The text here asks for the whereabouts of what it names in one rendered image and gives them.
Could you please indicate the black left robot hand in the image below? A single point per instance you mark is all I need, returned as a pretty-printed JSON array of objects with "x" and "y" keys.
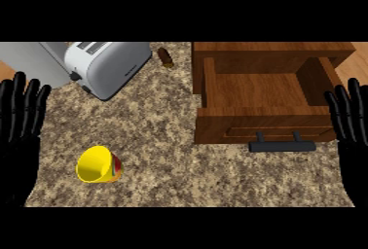
[{"x": 19, "y": 136}]

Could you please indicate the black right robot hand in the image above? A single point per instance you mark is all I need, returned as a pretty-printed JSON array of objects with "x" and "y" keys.
[{"x": 353, "y": 136}]

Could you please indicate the yellow cup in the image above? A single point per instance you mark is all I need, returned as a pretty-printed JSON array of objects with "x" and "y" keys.
[{"x": 99, "y": 164}]

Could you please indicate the wooden drawer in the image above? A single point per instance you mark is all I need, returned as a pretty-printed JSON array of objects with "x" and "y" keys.
[{"x": 260, "y": 107}]

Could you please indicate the grey flat appliance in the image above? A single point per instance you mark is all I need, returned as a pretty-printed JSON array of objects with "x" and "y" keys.
[{"x": 32, "y": 63}]

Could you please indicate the silver toaster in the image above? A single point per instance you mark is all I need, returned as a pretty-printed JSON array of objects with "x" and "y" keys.
[{"x": 108, "y": 66}]

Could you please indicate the wooden cabinet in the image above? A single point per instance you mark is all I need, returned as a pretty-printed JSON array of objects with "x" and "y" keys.
[{"x": 267, "y": 53}]

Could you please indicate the brown bottle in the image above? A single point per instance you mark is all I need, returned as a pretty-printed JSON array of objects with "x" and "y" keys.
[{"x": 165, "y": 57}]

